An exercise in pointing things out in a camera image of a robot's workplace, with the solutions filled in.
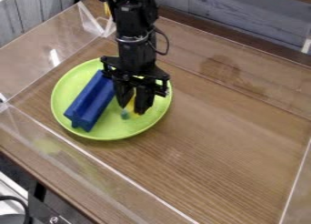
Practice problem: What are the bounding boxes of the yellow labelled tin can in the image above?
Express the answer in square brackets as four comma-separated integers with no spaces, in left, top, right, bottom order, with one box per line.
[104,1,110,16]

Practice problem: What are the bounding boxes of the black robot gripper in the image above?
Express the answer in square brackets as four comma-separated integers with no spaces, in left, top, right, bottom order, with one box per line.
[101,36,169,115]

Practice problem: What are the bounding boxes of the black metal bracket with bolt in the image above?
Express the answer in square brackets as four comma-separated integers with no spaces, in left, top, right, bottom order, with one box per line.
[28,195,72,224]

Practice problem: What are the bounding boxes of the yellow toy banana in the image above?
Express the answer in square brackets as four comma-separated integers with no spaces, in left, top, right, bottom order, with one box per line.
[120,98,134,120]

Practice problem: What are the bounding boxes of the clear acrylic tray walls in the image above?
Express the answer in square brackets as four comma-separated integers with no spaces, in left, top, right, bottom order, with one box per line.
[0,0,311,224]

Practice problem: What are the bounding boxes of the green round plate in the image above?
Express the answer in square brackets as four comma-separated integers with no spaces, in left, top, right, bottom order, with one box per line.
[50,58,172,140]

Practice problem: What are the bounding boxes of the black cable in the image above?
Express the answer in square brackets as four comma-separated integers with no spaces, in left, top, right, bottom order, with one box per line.
[0,194,34,224]

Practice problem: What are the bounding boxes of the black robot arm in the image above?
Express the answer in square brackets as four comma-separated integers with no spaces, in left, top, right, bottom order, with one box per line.
[98,0,169,115]

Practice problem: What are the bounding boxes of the blue star-shaped block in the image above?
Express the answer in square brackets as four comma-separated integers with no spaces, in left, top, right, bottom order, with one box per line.
[62,70,114,132]

